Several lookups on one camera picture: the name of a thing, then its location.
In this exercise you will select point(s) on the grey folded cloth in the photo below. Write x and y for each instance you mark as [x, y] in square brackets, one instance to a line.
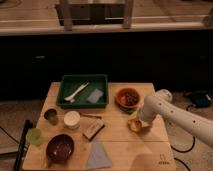
[98, 157]

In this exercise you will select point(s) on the wooden chair frame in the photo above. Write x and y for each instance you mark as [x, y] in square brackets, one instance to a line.
[94, 12]

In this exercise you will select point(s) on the dark metal cup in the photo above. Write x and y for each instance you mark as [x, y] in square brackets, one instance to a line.
[51, 116]

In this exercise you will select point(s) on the thin brown stick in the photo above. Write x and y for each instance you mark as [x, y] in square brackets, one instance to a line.
[91, 116]

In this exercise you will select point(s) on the small yellow-red apple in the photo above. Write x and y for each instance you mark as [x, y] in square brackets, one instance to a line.
[134, 125]

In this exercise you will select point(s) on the white plastic fork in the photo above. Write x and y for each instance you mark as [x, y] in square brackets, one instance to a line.
[71, 97]

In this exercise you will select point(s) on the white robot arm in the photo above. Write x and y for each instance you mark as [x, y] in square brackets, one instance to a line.
[160, 103]

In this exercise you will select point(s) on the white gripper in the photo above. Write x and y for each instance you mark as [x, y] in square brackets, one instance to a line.
[146, 125]

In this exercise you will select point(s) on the green vegetable piece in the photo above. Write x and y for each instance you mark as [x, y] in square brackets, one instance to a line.
[126, 110]

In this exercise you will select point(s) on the dark red bowl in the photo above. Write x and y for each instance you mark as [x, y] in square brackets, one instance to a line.
[59, 149]

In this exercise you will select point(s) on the orange bowl with contents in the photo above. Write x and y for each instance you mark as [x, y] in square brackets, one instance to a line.
[127, 97]

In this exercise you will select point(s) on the green plastic tray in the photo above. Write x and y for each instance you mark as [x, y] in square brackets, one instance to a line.
[70, 83]

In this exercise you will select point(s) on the brown rectangular block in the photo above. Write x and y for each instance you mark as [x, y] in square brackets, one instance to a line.
[93, 129]

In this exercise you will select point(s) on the green plastic cup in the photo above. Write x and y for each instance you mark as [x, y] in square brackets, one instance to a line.
[34, 137]

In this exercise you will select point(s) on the grey sponge in tray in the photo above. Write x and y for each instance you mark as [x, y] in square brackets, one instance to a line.
[95, 96]

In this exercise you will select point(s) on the white paper cup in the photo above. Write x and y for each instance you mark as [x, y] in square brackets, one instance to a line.
[72, 120]

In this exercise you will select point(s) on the dark blue object on floor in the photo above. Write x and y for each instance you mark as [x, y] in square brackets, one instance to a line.
[201, 99]

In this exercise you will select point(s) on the black stand at left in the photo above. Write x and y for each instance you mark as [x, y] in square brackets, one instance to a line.
[28, 125]

